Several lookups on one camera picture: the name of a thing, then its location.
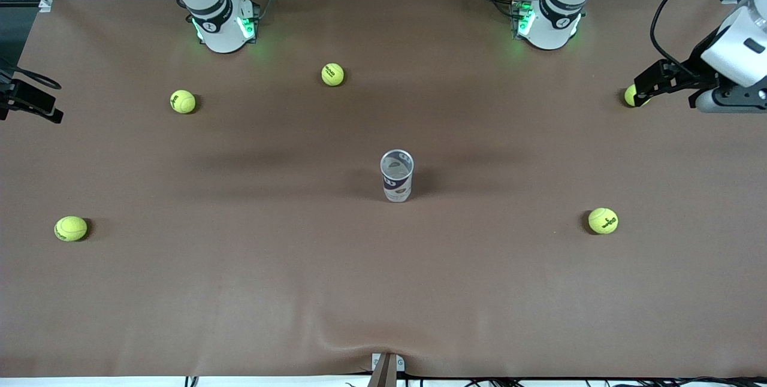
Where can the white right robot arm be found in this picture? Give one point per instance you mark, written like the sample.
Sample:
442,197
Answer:
219,21

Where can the yellow tennis ball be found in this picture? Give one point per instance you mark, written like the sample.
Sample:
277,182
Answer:
71,228
603,220
629,96
183,101
332,74

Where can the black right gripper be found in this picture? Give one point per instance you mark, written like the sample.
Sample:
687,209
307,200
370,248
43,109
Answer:
13,97

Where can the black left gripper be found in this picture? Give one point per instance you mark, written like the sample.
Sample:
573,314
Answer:
695,66

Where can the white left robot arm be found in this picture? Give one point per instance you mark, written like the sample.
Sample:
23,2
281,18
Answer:
557,21

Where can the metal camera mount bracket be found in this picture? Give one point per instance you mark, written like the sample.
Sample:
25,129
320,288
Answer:
386,369

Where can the brown table cover mat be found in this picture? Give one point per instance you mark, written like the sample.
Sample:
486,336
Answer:
383,291

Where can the clear white-blue tennis ball can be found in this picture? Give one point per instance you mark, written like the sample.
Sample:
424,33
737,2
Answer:
397,180

